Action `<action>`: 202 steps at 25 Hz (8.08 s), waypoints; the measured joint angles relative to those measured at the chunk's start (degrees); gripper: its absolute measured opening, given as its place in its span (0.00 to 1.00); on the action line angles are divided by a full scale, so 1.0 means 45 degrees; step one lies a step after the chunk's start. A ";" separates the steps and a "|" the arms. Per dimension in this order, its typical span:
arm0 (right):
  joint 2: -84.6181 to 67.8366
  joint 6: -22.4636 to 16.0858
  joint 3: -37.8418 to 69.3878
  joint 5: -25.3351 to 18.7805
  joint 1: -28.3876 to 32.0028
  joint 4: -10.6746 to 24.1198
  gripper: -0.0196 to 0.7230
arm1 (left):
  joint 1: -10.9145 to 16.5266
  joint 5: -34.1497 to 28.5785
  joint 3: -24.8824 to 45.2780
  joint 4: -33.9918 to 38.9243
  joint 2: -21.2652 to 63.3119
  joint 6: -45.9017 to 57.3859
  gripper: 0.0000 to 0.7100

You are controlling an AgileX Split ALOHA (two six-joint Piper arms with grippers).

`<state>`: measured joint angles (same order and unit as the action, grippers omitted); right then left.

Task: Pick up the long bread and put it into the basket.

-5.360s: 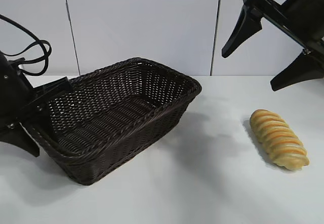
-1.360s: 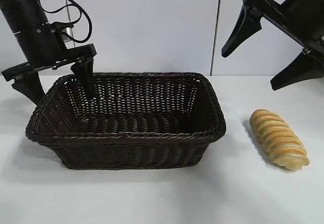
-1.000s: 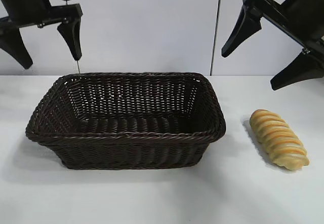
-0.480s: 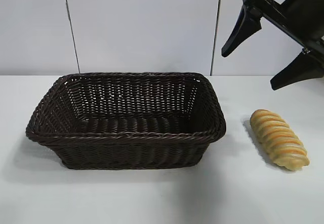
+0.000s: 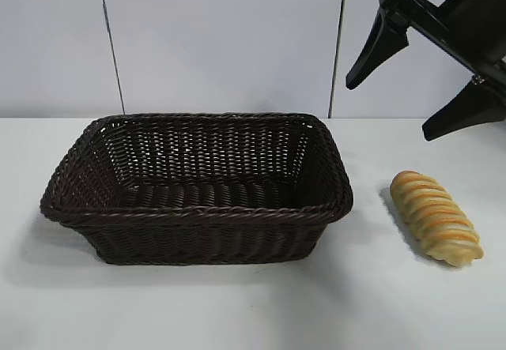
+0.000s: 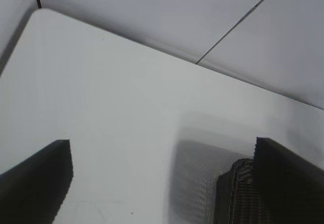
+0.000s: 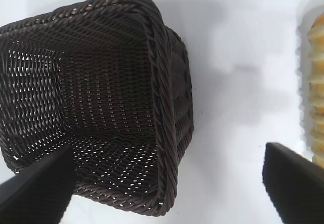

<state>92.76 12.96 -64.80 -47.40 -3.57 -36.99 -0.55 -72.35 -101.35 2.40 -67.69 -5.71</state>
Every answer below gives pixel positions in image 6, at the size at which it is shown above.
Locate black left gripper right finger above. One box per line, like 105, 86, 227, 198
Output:
251, 137, 324, 224

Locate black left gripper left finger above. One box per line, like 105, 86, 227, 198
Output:
0, 139, 75, 224

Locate dark brown wicker basket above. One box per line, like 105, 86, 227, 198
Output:
216, 157, 273, 224

